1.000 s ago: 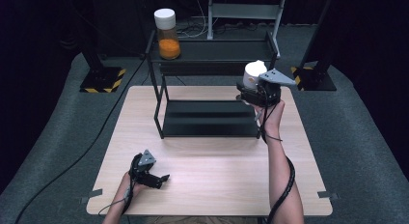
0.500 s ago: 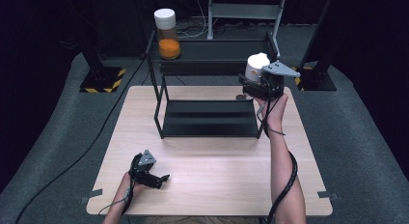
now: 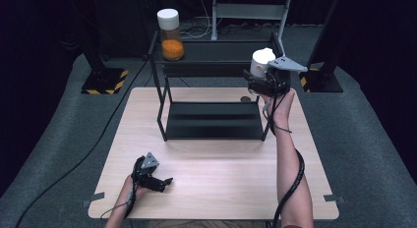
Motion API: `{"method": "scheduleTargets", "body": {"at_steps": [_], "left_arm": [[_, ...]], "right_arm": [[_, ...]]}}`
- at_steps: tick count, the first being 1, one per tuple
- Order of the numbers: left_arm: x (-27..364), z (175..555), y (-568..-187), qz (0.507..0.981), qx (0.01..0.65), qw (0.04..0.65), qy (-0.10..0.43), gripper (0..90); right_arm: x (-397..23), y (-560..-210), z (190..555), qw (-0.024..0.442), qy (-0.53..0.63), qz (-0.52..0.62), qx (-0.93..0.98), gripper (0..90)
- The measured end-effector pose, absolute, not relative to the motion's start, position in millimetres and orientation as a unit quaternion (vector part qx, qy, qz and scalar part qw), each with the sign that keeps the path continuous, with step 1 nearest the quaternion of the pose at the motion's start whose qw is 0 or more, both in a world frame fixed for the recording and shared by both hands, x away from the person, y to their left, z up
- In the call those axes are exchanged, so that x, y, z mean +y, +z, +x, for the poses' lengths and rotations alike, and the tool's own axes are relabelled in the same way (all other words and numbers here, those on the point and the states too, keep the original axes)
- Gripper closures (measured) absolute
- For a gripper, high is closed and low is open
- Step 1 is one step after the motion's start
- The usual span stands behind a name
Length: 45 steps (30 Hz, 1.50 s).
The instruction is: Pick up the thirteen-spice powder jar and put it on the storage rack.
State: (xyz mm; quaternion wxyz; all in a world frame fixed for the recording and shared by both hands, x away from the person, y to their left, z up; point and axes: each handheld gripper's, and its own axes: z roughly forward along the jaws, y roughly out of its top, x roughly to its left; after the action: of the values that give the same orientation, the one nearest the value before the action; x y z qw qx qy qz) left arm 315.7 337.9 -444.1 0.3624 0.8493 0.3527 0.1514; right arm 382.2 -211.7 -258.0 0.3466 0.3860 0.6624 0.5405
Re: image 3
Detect black metal shelf rack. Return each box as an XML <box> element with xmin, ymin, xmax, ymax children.
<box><xmin>148</xmin><ymin>30</ymin><xmax>284</xmax><ymax>143</ymax></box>

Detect black stand with striped base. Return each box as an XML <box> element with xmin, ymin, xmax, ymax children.
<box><xmin>296</xmin><ymin>0</ymin><xmax>344</xmax><ymax>93</ymax></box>
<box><xmin>77</xmin><ymin>40</ymin><xmax>130</xmax><ymax>95</ymax></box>

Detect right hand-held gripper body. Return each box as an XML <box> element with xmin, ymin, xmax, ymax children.
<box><xmin>248</xmin><ymin>56</ymin><xmax>309</xmax><ymax>98</ymax></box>

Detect grey tape strip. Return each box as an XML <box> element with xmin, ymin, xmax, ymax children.
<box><xmin>82</xmin><ymin>192</ymin><xmax>105</xmax><ymax>207</ymax></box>
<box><xmin>323</xmin><ymin>194</ymin><xmax>346</xmax><ymax>204</ymax></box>

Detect person's left hand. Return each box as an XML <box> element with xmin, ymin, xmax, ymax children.
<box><xmin>122</xmin><ymin>174</ymin><xmax>152</xmax><ymax>202</ymax></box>

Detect bundle of floor cables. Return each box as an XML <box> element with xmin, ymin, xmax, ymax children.
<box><xmin>178</xmin><ymin>16</ymin><xmax>283</xmax><ymax>41</ymax></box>

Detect jar of orange powder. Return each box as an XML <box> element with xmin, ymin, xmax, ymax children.
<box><xmin>156</xmin><ymin>8</ymin><xmax>185</xmax><ymax>62</ymax></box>

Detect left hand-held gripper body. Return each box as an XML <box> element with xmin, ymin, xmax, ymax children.
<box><xmin>132</xmin><ymin>151</ymin><xmax>164</xmax><ymax>187</ymax></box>

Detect grey metal stand frame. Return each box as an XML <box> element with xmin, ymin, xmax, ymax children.
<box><xmin>210</xmin><ymin>0</ymin><xmax>294</xmax><ymax>60</ymax></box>

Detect long black floor cable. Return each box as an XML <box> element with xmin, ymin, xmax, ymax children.
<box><xmin>14</xmin><ymin>57</ymin><xmax>150</xmax><ymax>228</ymax></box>

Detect person's right hand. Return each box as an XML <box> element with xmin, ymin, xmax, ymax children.
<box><xmin>259</xmin><ymin>88</ymin><xmax>296</xmax><ymax>128</ymax></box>

